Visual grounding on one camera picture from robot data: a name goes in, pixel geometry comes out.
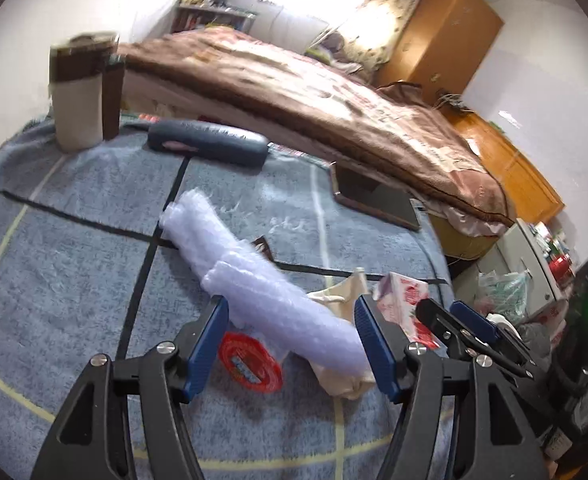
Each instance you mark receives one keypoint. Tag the green plastic bag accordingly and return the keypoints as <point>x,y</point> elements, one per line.
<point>503,292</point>

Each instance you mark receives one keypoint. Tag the cluttered shelf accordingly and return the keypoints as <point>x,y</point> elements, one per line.
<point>209,17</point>

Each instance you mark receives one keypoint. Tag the red white small box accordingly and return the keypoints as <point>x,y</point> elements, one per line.
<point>403,295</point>

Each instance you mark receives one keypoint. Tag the black smartphone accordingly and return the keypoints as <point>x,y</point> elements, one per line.
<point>378,197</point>

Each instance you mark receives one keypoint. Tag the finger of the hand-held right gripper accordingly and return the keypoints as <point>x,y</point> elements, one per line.
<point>476,319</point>
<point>443,327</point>

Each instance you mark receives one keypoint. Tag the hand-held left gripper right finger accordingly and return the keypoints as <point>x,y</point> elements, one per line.
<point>376,350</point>

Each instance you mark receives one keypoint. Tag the red jar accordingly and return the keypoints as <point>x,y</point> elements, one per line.
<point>559,266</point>

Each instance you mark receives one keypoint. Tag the blue checked cloth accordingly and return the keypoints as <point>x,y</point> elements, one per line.
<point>74,270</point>

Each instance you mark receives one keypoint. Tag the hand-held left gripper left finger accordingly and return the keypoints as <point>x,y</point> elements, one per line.
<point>206,345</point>

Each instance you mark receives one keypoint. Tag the patterned curtain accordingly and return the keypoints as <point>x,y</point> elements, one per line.
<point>383,15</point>

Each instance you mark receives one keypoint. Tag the bed with brown blanket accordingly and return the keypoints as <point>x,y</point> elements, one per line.
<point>299,95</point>

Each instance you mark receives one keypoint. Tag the dark glasses case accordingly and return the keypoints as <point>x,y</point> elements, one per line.
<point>209,141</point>

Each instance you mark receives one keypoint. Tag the white nightstand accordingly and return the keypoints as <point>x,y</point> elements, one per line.
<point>523,255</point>

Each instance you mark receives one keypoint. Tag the white bubble wrap roll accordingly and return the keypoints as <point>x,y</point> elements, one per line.
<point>254,280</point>

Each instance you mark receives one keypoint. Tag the brown and white thermos mug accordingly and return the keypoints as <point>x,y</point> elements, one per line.
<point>76,95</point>

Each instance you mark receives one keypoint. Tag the wooden wardrobe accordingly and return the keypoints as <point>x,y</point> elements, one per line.
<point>438,35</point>

